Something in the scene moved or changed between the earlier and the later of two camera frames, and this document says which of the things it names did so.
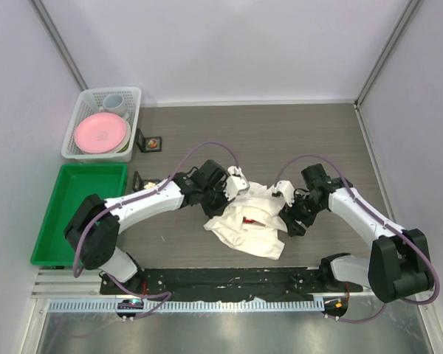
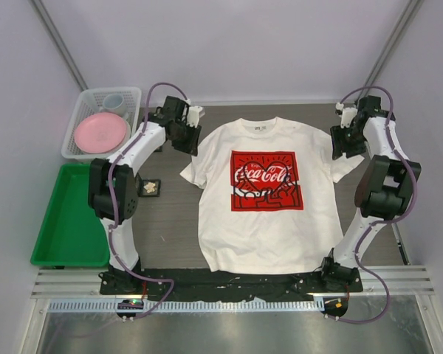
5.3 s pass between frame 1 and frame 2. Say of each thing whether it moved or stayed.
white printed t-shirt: moved
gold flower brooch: stayed
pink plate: stayed
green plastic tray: stayed
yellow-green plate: stayed
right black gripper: moved
